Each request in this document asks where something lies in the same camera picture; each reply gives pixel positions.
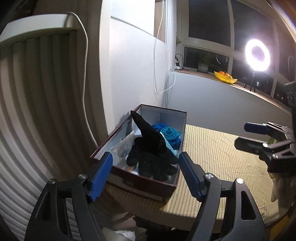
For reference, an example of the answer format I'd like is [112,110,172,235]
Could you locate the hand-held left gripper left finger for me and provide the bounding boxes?
[24,151,114,241]

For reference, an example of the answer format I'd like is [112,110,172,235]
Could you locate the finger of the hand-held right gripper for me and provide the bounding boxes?
[234,137,275,160]
[244,122,292,137]

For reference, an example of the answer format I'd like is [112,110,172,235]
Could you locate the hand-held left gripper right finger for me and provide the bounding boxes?
[178,151,265,241]

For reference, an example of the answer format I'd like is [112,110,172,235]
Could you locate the blue cloth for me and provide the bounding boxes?
[151,123,183,150]

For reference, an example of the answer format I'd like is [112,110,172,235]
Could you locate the white plastic packet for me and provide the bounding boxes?
[110,130,136,166]

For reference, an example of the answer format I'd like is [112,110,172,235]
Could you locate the black knit glove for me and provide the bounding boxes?
[126,137,178,181]

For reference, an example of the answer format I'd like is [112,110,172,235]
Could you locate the maroon cardboard box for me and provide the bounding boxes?
[90,104,187,204]

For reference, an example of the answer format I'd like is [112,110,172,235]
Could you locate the teal collapsible funnel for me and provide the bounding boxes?
[159,126,181,139]

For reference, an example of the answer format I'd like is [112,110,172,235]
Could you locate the black fuzzy sock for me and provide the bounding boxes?
[130,110,167,156]

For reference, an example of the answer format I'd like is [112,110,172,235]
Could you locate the person's right hand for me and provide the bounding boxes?
[270,171,289,210]

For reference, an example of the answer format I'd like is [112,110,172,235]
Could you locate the striped beige bed cover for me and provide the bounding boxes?
[102,124,285,229]

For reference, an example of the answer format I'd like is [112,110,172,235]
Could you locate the black tripod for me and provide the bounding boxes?
[244,71,257,93]

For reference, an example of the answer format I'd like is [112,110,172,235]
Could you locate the yellow fruit bowl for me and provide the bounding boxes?
[213,71,238,84]

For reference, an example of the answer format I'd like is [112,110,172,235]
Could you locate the potted plant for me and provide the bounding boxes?
[198,52,216,73]

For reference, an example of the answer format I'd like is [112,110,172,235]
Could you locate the white ribbed radiator cover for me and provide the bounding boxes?
[0,14,109,241]

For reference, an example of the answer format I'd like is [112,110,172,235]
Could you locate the ring light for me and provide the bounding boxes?
[245,39,270,72]

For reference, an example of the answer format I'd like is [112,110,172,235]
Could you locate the white window frame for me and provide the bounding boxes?
[176,0,296,109]

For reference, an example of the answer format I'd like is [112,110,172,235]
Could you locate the white cable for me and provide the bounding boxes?
[68,11,99,149]
[153,0,176,94]

